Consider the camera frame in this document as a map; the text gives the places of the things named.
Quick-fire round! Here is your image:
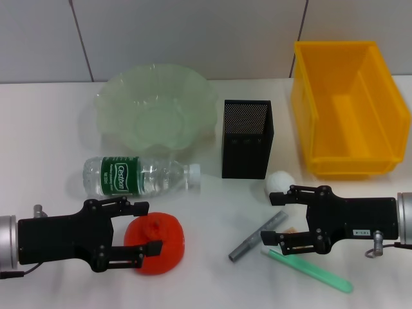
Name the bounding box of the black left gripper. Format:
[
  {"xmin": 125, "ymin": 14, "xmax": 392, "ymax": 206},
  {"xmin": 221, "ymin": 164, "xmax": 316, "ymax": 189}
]
[{"xmin": 17, "ymin": 196, "xmax": 164, "ymax": 273}]

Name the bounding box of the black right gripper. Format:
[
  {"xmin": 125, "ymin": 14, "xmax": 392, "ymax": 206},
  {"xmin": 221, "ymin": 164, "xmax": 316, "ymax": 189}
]
[{"xmin": 259, "ymin": 185, "xmax": 398, "ymax": 257}]

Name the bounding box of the red tomato-shaped object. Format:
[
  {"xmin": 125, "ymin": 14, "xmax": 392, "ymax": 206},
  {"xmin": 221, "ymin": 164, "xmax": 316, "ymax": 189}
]
[{"xmin": 124, "ymin": 211, "xmax": 186, "ymax": 276}]

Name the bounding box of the white paper ball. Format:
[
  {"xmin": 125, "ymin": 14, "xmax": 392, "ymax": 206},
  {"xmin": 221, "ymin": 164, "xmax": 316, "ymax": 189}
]
[{"xmin": 264, "ymin": 170, "xmax": 295, "ymax": 196}]

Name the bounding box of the clear green-label water bottle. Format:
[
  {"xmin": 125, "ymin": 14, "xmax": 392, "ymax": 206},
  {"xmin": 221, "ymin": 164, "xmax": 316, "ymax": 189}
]
[{"xmin": 82, "ymin": 156, "xmax": 202, "ymax": 199}]

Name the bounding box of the grey marker pen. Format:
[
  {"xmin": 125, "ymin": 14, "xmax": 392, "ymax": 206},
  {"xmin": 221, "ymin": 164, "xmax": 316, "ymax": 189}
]
[{"xmin": 228, "ymin": 211, "xmax": 288, "ymax": 263}]

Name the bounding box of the black mesh pen holder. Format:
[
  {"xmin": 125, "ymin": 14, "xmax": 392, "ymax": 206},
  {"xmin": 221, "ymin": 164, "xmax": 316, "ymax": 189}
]
[{"xmin": 221, "ymin": 99, "xmax": 276, "ymax": 180}]

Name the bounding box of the green glass fruit plate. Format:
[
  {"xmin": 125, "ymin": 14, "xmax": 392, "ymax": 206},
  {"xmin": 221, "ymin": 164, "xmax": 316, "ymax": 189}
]
[{"xmin": 93, "ymin": 63, "xmax": 220, "ymax": 156}]

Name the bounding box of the yellow plastic bin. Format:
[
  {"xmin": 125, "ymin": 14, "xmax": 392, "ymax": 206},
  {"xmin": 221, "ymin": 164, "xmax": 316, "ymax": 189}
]
[{"xmin": 291, "ymin": 40, "xmax": 412, "ymax": 180}]

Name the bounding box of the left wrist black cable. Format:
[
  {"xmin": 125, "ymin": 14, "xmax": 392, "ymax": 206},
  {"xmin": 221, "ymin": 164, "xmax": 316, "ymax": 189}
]
[{"xmin": 0, "ymin": 269, "xmax": 33, "ymax": 279}]

